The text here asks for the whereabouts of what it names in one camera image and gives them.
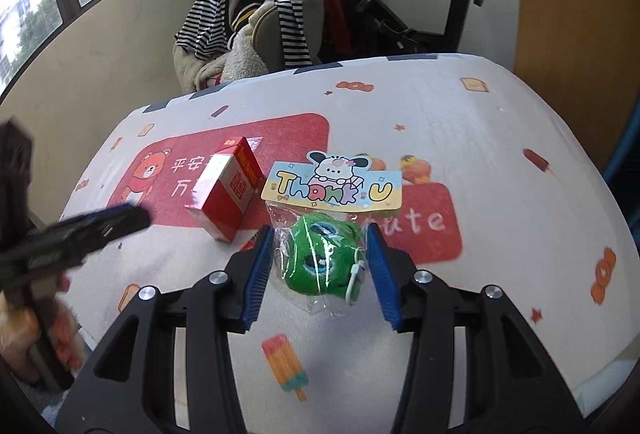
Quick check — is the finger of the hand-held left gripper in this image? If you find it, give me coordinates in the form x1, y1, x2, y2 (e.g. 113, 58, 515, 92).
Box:
45, 203, 151, 260

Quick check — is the green plush toy packet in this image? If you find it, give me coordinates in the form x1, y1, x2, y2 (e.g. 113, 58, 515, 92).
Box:
262, 150, 403, 330

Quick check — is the beige fleece garment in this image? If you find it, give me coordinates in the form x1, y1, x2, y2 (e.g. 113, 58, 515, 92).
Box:
172, 0, 321, 92

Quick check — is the person's left hand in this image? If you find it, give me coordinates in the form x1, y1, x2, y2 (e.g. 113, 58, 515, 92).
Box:
0, 274, 88, 382

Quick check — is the red cardboard box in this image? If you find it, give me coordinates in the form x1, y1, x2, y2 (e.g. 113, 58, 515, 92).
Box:
186, 135, 266, 243

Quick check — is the printed white table cloth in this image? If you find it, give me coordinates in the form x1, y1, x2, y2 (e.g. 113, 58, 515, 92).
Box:
42, 52, 640, 434

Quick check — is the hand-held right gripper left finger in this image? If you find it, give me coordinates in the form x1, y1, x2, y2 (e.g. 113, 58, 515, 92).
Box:
55, 224, 276, 434

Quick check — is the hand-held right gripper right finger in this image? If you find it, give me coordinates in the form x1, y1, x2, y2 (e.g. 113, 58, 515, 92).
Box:
366, 221, 587, 434

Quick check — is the wooden wall panel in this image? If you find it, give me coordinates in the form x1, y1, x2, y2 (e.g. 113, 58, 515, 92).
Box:
512, 0, 640, 170

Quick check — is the dark sweater with yellow stripes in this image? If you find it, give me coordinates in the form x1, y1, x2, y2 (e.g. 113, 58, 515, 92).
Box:
229, 6, 263, 34

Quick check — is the red scarf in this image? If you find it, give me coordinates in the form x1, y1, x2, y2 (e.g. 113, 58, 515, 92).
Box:
315, 0, 353, 60

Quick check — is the black white striped shirt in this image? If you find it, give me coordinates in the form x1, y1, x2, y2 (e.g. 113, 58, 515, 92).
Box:
175, 0, 313, 68

